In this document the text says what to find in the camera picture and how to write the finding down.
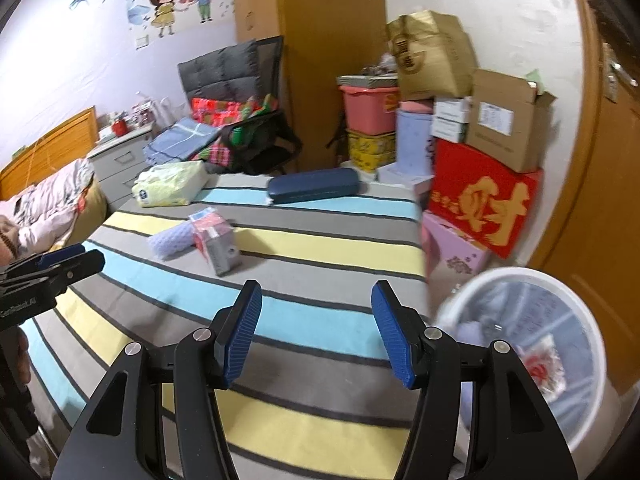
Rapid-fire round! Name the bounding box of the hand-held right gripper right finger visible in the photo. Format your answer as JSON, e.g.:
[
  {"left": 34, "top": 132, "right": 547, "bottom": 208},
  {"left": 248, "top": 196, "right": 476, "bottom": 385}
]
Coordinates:
[{"left": 371, "top": 280, "right": 581, "bottom": 480}]

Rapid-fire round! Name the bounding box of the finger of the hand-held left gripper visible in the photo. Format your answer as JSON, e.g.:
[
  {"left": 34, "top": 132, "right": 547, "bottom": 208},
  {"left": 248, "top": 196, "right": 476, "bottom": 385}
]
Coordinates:
[
  {"left": 0, "top": 250, "right": 106, "bottom": 297},
  {"left": 0, "top": 244, "right": 87, "bottom": 281}
]

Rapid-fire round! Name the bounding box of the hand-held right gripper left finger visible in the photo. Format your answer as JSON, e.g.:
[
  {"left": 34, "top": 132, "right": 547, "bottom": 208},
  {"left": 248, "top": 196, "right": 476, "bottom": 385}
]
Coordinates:
[{"left": 50, "top": 280, "right": 264, "bottom": 480}]

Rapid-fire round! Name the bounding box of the white plastic waste bin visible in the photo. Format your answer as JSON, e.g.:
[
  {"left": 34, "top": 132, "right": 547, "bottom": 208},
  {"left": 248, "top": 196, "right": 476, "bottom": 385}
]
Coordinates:
[{"left": 432, "top": 266, "right": 621, "bottom": 453}]

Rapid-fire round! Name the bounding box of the person's left hand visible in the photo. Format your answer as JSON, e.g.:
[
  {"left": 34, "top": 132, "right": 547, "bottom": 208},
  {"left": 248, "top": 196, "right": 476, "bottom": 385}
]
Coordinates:
[{"left": 15, "top": 327, "right": 35, "bottom": 413}]

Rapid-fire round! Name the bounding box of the mustard yellow pillow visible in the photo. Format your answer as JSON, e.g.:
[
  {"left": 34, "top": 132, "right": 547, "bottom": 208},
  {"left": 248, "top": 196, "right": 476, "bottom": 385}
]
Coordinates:
[{"left": 65, "top": 180, "right": 108, "bottom": 246}]

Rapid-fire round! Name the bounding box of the pink white blanket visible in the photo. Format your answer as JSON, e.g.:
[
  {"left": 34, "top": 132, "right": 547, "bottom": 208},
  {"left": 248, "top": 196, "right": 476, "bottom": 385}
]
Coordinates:
[{"left": 0, "top": 158, "right": 97, "bottom": 256}]

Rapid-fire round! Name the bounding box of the lilac bubble wrap roll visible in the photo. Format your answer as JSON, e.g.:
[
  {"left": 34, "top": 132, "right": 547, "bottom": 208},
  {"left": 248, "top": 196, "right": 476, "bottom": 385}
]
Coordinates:
[{"left": 147, "top": 220, "right": 198, "bottom": 262}]

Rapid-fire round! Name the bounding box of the pink tissue pack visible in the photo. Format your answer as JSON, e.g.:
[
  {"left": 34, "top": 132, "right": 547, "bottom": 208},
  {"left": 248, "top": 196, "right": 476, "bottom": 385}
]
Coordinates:
[{"left": 189, "top": 207, "right": 241, "bottom": 277}]

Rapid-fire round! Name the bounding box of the striped bed sheet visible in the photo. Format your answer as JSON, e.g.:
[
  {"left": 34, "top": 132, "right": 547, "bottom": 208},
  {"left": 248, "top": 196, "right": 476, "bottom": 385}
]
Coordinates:
[{"left": 20, "top": 172, "right": 436, "bottom": 480}]

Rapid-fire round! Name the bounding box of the pink flowered box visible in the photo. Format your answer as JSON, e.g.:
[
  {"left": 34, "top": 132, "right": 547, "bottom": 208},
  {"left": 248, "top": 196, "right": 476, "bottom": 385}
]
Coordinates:
[{"left": 422, "top": 212, "right": 492, "bottom": 292}]

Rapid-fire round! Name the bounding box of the grey white nightstand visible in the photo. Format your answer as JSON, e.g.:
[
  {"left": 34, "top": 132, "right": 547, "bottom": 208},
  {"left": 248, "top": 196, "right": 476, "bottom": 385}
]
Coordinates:
[{"left": 87, "top": 125, "right": 156, "bottom": 211}]

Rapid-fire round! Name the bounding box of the wooden bed headboard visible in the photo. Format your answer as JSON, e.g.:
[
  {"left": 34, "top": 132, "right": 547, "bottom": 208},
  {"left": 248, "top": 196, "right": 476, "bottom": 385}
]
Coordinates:
[{"left": 0, "top": 106, "right": 98, "bottom": 198}]

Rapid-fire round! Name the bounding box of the yellow green tissue pack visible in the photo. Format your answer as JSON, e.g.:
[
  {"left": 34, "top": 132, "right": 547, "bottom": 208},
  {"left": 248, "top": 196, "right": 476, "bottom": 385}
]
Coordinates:
[{"left": 132, "top": 161, "right": 210, "bottom": 208}]

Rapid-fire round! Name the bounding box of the red white wrapper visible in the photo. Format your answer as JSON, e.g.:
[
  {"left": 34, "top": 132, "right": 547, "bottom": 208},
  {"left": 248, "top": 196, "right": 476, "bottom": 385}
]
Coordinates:
[{"left": 517, "top": 334, "right": 568, "bottom": 401}]

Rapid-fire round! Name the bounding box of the white plastic storage box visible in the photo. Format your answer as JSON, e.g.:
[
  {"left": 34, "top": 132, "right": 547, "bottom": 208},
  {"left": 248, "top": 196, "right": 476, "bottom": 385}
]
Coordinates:
[{"left": 377, "top": 162, "right": 436, "bottom": 196}]

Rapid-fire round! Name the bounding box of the blue checked cloth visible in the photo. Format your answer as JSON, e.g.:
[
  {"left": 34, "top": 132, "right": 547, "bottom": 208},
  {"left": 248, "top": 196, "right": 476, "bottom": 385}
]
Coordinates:
[{"left": 142, "top": 116, "right": 223, "bottom": 166}]

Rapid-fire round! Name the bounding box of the red gift box gold print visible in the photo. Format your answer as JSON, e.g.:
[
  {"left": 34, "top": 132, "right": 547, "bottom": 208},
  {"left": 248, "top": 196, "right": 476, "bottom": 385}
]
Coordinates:
[{"left": 427, "top": 137, "right": 545, "bottom": 260}]

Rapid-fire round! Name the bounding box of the dark blue glasses case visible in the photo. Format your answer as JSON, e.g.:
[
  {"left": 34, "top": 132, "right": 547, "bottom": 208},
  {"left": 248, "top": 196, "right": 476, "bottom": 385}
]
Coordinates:
[{"left": 266, "top": 167, "right": 362, "bottom": 206}]

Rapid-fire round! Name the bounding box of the yellow patterned box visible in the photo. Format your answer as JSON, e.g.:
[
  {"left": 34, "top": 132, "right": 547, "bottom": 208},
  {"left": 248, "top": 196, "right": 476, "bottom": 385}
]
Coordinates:
[{"left": 346, "top": 130, "right": 398, "bottom": 171}]

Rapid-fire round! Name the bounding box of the grey quilted chair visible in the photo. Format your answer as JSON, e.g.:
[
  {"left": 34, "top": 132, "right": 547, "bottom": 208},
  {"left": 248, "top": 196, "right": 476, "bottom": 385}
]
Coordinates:
[{"left": 177, "top": 36, "right": 303, "bottom": 176}]

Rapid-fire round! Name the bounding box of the lilac container pink lid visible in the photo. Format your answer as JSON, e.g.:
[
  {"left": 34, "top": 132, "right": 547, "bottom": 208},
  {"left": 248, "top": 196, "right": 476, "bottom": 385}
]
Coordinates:
[{"left": 395, "top": 101, "right": 436, "bottom": 167}]

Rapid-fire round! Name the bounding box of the red green plaid bag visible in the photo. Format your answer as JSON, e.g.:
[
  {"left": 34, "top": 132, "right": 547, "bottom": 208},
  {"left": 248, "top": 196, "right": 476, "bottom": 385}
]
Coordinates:
[{"left": 191, "top": 94, "right": 281, "bottom": 168}]

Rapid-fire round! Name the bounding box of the small white carton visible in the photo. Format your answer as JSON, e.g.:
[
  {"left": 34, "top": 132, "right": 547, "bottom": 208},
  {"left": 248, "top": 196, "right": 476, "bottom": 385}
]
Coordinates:
[
  {"left": 431, "top": 117, "right": 471, "bottom": 143},
  {"left": 432, "top": 97, "right": 473, "bottom": 123}
]

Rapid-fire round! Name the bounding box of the pink plastic storage bin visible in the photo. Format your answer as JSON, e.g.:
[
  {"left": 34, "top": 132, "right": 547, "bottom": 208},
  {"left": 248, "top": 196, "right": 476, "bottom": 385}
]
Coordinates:
[{"left": 339, "top": 85, "right": 402, "bottom": 136}]

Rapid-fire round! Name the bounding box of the brown wooden door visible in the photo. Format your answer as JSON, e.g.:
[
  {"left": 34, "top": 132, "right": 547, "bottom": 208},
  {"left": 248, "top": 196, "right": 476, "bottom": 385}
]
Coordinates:
[{"left": 530, "top": 0, "right": 640, "bottom": 396}]

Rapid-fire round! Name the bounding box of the grey quilted chair cushion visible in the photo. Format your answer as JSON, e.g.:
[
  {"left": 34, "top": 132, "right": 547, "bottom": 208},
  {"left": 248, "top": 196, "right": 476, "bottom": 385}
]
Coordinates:
[{"left": 177, "top": 39, "right": 261, "bottom": 111}]

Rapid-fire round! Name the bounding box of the open cardboard box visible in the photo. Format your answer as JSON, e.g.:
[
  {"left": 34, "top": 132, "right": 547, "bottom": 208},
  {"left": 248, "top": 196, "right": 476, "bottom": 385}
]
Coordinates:
[{"left": 465, "top": 69, "right": 558, "bottom": 173}]

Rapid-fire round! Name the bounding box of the grey patterned flat box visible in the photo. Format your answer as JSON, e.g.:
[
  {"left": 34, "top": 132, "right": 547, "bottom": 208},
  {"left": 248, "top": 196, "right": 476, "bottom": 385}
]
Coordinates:
[{"left": 336, "top": 74, "right": 401, "bottom": 90}]

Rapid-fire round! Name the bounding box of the brown paper bag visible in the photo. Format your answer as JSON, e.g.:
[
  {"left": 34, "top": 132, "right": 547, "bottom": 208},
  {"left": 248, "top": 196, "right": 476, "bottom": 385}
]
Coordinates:
[{"left": 386, "top": 9, "right": 478, "bottom": 101}]

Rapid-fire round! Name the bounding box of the orange wooden wardrobe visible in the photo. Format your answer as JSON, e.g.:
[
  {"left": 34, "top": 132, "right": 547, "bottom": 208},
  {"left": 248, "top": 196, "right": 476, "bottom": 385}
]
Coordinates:
[{"left": 232, "top": 0, "right": 386, "bottom": 173}]

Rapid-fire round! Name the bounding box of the cartoon couple wall sticker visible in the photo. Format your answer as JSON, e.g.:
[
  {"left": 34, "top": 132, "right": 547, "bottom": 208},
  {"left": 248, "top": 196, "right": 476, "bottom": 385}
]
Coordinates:
[{"left": 70, "top": 0, "right": 236, "bottom": 38}]

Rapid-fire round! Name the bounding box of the metal door handle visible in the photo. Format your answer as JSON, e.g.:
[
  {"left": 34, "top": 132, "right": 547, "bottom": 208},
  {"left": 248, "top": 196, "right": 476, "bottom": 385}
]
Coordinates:
[{"left": 602, "top": 42, "right": 640, "bottom": 103}]

